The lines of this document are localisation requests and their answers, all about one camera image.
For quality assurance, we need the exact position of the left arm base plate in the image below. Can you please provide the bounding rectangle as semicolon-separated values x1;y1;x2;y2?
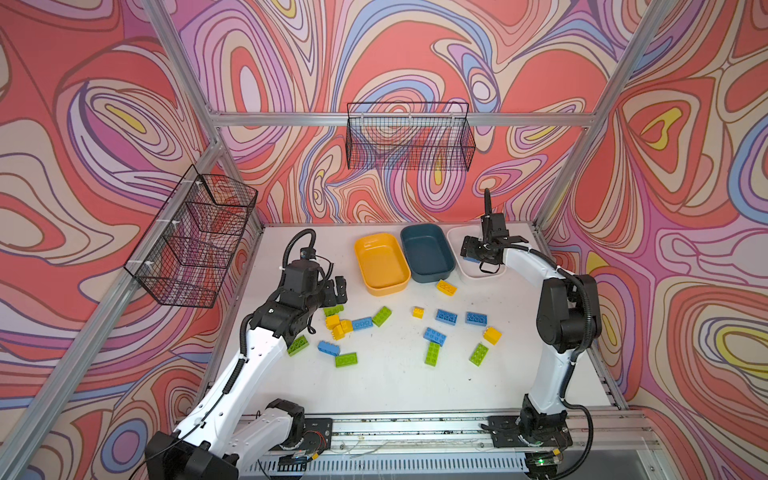
272;417;334;454

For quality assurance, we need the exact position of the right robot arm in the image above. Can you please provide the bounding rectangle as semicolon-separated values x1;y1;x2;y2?
460;213;601;445

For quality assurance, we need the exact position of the yellow lego cluster block one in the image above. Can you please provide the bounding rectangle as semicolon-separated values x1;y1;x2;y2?
325;314;341;330

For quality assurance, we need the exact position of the yellow lego cluster block two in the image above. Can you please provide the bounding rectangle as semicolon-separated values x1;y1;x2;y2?
331;320;354;340

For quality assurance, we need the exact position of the black wire basket back wall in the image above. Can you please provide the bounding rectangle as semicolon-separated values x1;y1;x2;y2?
345;100;476;172

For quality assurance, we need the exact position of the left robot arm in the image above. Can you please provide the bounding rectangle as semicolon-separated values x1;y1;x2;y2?
145;259;333;479

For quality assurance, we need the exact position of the yellow plastic bin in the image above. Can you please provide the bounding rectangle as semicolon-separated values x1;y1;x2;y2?
354;233;411;297

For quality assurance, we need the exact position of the black wire basket left wall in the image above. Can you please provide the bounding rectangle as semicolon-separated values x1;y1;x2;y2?
124;166;258;308

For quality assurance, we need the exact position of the blue lego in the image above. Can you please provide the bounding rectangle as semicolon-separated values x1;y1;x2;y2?
435;309;458;326
465;312;488;327
317;341;341;357
423;328;446;347
352;317;374;331

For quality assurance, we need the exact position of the black wire basket wall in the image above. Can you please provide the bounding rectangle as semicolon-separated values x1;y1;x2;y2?
124;166;258;308
345;100;476;172

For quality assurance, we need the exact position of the dark teal plastic bin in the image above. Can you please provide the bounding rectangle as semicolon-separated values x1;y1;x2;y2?
400;223;456;284

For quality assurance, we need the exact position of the yellow sloped lego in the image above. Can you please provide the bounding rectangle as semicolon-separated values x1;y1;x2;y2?
436;280;457;297

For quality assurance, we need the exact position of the white plastic bin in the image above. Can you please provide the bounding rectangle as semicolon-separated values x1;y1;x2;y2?
446;223;506;282

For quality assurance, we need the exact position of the green lego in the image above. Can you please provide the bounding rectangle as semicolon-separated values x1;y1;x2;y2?
469;343;489;367
335;352;358;368
287;335;310;357
372;306;392;327
323;305;344;317
424;342;441;367

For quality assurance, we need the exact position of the aluminium front rail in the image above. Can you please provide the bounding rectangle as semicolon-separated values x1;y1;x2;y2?
161;410;655;463

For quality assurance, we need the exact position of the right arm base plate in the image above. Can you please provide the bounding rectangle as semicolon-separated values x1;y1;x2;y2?
480;412;573;450

